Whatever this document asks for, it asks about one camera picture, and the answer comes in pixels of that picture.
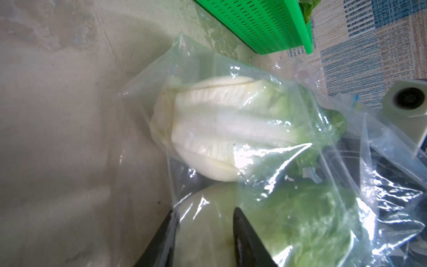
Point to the green plastic perforated basket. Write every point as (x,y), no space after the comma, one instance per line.
(265,26)

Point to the clear blue-zip bag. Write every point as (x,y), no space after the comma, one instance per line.
(374,159)

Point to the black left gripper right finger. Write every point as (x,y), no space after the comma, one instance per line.
(249,249)

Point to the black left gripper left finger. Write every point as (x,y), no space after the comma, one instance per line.
(160,251)

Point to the polka dot zip-top bag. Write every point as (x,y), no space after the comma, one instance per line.
(299,71)

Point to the chinese cabbage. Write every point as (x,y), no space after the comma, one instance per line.
(307,7)

